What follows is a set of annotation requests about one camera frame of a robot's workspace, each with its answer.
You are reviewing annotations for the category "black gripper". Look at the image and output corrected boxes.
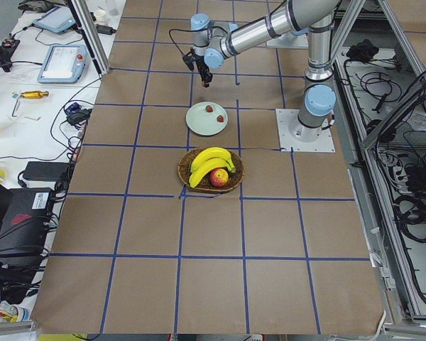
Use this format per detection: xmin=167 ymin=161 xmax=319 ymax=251
xmin=182 ymin=48 xmax=213 ymax=87

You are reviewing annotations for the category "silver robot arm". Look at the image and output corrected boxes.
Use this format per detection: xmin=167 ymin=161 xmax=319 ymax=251
xmin=297 ymin=14 xmax=337 ymax=142
xmin=182 ymin=1 xmax=337 ymax=87

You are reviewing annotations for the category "light green plate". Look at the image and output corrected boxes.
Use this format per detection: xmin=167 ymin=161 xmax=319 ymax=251
xmin=185 ymin=102 xmax=229 ymax=136

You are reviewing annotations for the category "yellow banana bunch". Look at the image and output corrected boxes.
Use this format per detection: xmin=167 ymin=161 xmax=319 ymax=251
xmin=189 ymin=147 xmax=236 ymax=188

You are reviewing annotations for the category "red apple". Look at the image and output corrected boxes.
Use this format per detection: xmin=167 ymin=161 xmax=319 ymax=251
xmin=209 ymin=168 xmax=229 ymax=188

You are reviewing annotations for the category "brown wicker basket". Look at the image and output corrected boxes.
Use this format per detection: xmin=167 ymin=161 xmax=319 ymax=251
xmin=177 ymin=147 xmax=244 ymax=194

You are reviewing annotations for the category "white cup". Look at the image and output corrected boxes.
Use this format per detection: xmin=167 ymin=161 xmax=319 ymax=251
xmin=93 ymin=9 xmax=108 ymax=26

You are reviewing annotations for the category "teach pendant near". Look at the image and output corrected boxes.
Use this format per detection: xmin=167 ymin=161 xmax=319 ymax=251
xmin=37 ymin=45 xmax=88 ymax=84

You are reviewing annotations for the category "teach pendant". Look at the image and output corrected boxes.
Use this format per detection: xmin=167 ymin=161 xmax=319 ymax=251
xmin=37 ymin=45 xmax=88 ymax=84
xmin=33 ymin=6 xmax=75 ymax=33

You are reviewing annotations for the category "teach pendant far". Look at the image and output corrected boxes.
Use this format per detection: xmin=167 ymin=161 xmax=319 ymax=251
xmin=33 ymin=6 xmax=75 ymax=33

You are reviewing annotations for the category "amber wrapped tool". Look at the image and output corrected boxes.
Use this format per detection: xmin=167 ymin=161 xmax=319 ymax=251
xmin=19 ymin=90 xmax=49 ymax=99

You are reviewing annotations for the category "black power adapter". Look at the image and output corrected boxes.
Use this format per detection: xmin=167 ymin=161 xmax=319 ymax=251
xmin=23 ymin=161 xmax=68 ymax=182

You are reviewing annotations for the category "black laptop computer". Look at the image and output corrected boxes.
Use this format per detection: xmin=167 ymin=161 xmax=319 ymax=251
xmin=0 ymin=188 xmax=55 ymax=268

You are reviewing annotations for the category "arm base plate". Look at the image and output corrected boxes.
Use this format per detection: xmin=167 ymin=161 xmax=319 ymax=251
xmin=266 ymin=31 xmax=308 ymax=50
xmin=275 ymin=109 xmax=335 ymax=153

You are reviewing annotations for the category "aluminium frame post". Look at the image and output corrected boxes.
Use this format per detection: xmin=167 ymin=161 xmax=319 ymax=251
xmin=66 ymin=0 xmax=109 ymax=76

